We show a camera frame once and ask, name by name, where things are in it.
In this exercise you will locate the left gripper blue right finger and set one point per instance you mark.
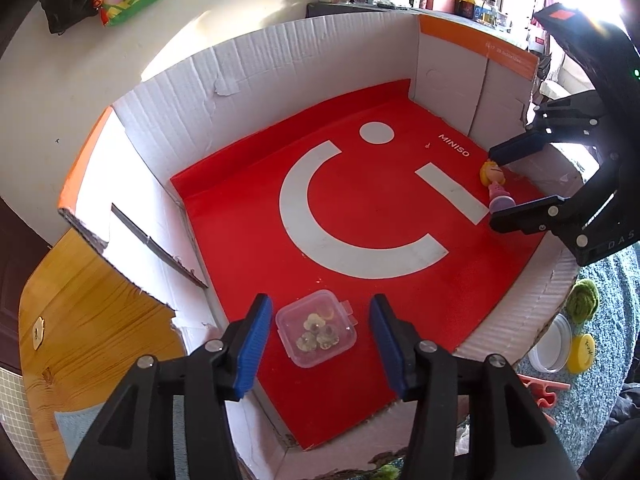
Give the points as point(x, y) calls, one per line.
point(394, 348)

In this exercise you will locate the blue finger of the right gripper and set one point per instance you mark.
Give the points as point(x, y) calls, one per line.
point(519, 147)
point(543, 215)

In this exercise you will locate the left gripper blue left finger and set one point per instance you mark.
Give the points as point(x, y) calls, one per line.
point(249, 343)

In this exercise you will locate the blonde doll figurine pink dress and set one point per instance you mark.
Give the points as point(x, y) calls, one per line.
point(492, 177)

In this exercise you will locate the clear small plastic box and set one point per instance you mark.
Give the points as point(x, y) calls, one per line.
point(316, 328)

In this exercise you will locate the green yarn ball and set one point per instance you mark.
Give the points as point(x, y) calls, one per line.
point(582, 301)
point(386, 472)

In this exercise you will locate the yellow bottle cap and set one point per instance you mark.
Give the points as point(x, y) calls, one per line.
point(582, 354)

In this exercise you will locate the clear round plastic lid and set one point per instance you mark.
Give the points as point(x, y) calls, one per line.
point(550, 353)

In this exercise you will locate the pink plastic clothespin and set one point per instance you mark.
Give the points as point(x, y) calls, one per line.
point(544, 392)

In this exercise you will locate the orange white cardboard box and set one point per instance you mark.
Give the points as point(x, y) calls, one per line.
point(337, 153)

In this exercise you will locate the light blue towel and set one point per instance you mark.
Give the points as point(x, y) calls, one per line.
point(580, 413)

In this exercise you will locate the small tag on table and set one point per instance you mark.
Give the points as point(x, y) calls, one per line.
point(38, 333)

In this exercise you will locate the blue cloth covered table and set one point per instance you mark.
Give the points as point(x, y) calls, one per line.
point(315, 9)

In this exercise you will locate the black bag on wall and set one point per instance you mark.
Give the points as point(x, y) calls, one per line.
point(63, 14)

